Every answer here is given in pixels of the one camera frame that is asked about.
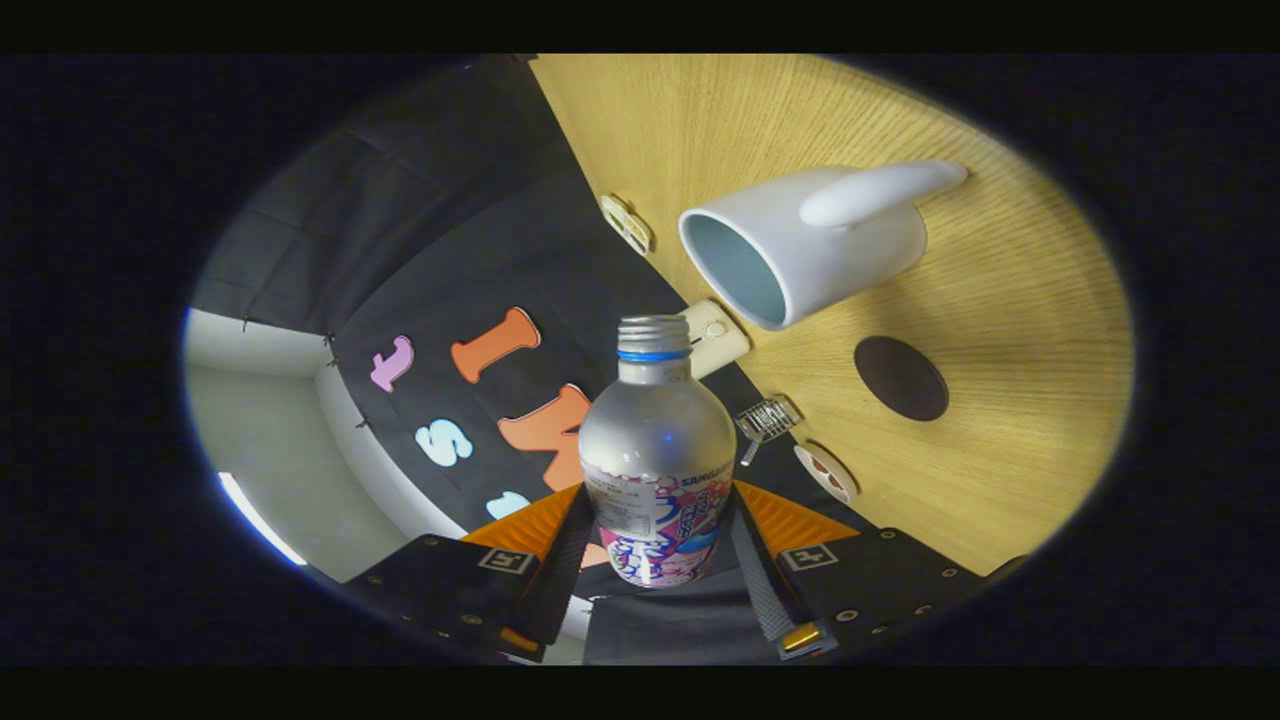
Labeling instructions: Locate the small metal wire basket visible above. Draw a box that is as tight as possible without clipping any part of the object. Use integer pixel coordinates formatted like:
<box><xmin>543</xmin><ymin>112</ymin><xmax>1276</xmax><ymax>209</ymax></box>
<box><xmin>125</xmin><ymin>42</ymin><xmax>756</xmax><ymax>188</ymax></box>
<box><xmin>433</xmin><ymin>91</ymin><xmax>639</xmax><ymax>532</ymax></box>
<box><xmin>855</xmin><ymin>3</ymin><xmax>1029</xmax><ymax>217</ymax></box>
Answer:
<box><xmin>735</xmin><ymin>396</ymin><xmax>804</xmax><ymax>467</ymax></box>

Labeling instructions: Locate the wooden table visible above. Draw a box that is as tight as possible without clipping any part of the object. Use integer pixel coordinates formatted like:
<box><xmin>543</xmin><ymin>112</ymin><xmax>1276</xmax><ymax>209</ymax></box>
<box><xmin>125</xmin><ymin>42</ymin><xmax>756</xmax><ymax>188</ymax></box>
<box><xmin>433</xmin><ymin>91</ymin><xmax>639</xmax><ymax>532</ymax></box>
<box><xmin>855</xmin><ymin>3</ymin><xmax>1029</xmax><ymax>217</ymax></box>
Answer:
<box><xmin>528</xmin><ymin>54</ymin><xmax>1136</xmax><ymax>578</ymax></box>

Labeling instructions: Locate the white round plate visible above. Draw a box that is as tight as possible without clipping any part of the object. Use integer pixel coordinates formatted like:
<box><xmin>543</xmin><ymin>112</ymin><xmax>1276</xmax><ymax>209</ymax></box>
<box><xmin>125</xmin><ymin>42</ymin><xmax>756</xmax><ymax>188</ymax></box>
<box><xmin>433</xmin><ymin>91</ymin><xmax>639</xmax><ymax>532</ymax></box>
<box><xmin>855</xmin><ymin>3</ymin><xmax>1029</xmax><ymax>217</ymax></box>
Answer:
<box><xmin>794</xmin><ymin>444</ymin><xmax>859</xmax><ymax>504</ymax></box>

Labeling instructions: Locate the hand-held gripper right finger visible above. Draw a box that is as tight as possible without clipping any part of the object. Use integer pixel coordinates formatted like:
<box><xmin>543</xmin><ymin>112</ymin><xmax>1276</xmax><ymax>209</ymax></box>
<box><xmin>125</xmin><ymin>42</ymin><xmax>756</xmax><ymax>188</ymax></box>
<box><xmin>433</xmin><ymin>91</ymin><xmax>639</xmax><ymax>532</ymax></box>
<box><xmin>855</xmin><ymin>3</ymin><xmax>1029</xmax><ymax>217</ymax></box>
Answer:
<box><xmin>725</xmin><ymin>480</ymin><xmax>1001</xmax><ymax>661</ymax></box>

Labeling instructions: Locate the white toaster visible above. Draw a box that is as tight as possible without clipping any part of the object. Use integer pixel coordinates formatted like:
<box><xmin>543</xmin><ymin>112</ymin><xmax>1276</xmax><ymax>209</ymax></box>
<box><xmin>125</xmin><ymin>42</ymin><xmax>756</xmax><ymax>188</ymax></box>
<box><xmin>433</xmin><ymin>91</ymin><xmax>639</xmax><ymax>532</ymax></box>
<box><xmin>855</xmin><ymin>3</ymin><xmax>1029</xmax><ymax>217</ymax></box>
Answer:
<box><xmin>683</xmin><ymin>298</ymin><xmax>752</xmax><ymax>381</ymax></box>

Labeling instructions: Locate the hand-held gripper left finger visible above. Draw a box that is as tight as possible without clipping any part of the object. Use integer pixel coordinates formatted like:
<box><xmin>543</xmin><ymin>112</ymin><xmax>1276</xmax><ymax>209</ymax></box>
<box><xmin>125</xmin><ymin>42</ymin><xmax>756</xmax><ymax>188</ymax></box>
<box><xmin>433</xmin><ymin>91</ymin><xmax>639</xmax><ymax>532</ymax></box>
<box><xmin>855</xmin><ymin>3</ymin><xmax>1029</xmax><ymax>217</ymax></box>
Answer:
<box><xmin>345</xmin><ymin>483</ymin><xmax>599</xmax><ymax>663</ymax></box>

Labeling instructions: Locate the silver juice bottle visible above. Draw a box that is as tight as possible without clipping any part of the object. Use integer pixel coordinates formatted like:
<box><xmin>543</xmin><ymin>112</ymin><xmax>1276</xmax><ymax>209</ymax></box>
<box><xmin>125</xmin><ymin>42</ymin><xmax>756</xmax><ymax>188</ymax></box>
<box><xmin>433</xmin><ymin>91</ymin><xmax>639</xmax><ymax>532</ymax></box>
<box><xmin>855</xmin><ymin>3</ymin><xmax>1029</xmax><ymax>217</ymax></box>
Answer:
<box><xmin>578</xmin><ymin>314</ymin><xmax>738</xmax><ymax>589</ymax></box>

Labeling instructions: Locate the row of cloth clips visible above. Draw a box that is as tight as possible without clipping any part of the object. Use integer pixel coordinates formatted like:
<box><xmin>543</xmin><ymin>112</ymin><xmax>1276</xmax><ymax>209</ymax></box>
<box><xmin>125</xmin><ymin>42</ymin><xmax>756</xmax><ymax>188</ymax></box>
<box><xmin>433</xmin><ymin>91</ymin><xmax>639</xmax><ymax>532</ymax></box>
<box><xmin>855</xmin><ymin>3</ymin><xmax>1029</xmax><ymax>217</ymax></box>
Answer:
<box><xmin>240</xmin><ymin>316</ymin><xmax>371</xmax><ymax>429</ymax></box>

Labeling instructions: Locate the dark brown round coaster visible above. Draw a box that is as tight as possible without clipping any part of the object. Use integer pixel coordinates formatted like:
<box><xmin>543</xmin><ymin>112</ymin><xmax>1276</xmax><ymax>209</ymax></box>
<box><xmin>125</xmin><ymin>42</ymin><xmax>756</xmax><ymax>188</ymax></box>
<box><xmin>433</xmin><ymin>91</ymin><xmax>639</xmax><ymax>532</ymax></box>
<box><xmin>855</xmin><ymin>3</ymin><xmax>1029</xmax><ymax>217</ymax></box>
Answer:
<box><xmin>854</xmin><ymin>335</ymin><xmax>950</xmax><ymax>422</ymax></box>

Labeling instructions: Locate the white divided tray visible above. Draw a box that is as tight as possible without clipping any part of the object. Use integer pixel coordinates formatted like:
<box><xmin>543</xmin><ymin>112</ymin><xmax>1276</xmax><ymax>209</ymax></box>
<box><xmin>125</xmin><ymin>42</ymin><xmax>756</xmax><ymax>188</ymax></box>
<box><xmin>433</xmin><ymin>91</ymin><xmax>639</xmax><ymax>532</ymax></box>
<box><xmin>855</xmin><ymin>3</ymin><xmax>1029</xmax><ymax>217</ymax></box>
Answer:
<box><xmin>599</xmin><ymin>193</ymin><xmax>653</xmax><ymax>257</ymax></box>

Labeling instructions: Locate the white cup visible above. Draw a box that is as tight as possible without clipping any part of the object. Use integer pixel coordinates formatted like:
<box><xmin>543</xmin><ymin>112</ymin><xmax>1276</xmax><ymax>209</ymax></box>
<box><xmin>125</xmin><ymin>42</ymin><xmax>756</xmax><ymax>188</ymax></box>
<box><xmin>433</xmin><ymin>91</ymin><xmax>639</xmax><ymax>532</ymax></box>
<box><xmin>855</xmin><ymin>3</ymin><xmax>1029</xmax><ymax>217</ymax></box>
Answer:
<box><xmin>678</xmin><ymin>160</ymin><xmax>969</xmax><ymax>332</ymax></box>

